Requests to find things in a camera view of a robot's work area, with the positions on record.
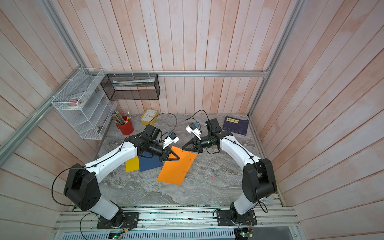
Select pencils in cup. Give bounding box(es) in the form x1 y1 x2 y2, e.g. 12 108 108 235
111 111 130 125

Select red pencil cup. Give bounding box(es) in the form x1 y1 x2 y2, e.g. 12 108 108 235
116 116 134 136

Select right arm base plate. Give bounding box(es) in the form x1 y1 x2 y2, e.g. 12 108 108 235
213 209 258 227

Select tape roll in rack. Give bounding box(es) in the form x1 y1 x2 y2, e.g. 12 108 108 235
66 96 85 109

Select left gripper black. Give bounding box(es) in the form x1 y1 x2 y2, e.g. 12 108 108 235
147 140 180 162

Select black mesh basket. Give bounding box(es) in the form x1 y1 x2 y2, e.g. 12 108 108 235
101 73 161 101

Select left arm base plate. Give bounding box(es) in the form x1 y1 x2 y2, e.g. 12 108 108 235
97 211 140 230

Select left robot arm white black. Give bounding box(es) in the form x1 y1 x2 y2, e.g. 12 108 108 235
64 125 180 228

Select yellow alarm clock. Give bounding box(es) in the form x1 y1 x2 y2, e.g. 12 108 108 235
141 109 159 126

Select orange paper document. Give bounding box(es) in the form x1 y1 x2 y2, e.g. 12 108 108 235
157 147 198 185

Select dark navy notebook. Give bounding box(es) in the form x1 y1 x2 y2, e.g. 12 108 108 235
223 116 249 136

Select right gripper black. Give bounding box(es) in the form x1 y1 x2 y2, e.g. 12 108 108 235
183 136 214 155

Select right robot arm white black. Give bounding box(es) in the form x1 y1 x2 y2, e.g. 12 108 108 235
182 119 277 221

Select blue paper document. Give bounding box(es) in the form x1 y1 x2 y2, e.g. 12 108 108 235
139 152 164 172

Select yellow paper document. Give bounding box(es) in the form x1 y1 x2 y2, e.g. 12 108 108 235
126 156 140 173

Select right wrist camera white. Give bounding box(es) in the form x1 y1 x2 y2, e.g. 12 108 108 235
186 123 202 140

